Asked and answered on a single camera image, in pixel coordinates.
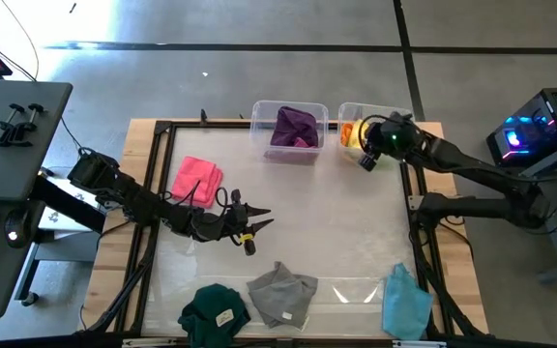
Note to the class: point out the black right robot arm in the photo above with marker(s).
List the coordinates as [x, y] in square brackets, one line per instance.
[472, 162]

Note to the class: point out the grey desk panel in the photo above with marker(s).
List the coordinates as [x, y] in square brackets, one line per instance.
[12, 159]

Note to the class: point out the black computer mouse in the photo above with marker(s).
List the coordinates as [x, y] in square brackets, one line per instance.
[17, 227]

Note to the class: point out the grey towel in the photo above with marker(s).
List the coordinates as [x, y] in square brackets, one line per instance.
[281, 295]

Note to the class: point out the black aluminium table frame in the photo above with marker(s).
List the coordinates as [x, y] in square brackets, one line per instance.
[162, 126]

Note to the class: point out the yellow towel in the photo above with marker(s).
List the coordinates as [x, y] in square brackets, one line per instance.
[357, 135]

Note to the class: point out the pink towel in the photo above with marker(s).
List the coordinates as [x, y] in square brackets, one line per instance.
[196, 181]

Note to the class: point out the black computer tower with lights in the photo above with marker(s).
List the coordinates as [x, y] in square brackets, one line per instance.
[539, 125]

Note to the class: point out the black clamp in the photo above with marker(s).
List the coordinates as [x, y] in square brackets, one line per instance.
[3, 128]
[24, 126]

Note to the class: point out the purple towel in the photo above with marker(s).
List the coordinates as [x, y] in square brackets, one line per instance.
[293, 125]

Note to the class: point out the grey desk leg with caster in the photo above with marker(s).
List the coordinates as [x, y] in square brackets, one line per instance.
[61, 253]

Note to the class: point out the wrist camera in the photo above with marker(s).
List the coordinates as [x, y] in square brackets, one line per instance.
[369, 162]
[249, 248]

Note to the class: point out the black mounting beam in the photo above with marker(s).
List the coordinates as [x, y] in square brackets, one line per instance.
[66, 203]

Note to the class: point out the orange towel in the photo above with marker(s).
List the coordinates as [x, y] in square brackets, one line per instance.
[345, 134]

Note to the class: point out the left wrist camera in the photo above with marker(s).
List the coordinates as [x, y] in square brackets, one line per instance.
[249, 248]

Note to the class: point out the clear plastic bin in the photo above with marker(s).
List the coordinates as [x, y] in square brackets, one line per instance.
[259, 121]
[351, 108]

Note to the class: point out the grey metal desk frame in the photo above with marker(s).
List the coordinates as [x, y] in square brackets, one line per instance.
[556, 251]

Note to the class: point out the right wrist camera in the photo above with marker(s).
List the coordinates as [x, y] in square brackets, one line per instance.
[369, 162]

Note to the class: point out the silver aluminium bracket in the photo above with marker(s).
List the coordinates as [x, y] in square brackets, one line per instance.
[419, 344]
[148, 342]

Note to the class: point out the dark green towel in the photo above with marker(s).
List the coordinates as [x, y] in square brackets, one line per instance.
[211, 309]

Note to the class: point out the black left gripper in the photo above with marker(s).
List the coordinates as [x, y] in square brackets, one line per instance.
[232, 222]

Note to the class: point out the white flat panel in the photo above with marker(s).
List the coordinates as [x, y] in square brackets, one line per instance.
[66, 217]

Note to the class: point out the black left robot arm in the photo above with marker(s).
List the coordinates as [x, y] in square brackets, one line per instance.
[138, 200]

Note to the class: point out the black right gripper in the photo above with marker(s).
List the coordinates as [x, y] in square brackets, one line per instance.
[379, 137]

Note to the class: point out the light blue towel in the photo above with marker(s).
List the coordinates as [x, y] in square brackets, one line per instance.
[404, 304]

